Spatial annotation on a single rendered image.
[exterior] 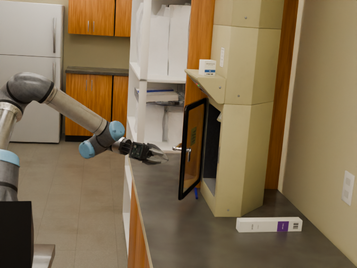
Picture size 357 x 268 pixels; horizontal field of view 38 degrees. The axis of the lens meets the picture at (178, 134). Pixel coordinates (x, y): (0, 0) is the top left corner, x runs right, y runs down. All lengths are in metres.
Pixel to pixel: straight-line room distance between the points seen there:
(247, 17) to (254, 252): 0.87
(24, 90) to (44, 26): 4.89
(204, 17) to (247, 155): 0.66
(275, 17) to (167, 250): 1.01
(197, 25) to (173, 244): 1.00
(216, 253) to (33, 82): 0.91
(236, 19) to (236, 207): 0.76
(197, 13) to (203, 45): 0.14
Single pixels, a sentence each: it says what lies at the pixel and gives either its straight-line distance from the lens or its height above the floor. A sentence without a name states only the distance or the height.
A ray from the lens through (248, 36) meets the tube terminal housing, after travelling 2.05.
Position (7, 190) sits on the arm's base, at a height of 1.18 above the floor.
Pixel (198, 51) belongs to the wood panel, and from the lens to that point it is 2.39.
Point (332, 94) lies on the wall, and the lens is 2.17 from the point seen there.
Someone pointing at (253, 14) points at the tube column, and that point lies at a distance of 2.05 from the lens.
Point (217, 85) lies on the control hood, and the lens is 2.04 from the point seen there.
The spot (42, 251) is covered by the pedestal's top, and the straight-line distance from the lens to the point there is 1.84.
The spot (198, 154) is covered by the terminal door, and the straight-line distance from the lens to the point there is 2.34.
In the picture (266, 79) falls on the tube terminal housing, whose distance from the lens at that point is 2.17.
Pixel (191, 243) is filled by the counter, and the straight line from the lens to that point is 1.92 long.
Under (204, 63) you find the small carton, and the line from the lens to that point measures 2.09.
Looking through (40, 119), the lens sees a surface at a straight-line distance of 7.03.
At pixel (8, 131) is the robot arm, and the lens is 2.00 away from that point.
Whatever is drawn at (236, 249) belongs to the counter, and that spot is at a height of 0.94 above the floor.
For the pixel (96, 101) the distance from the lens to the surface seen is 7.07.
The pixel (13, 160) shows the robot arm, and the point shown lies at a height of 1.25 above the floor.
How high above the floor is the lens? 1.72
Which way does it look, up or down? 12 degrees down
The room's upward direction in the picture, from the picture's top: 4 degrees clockwise
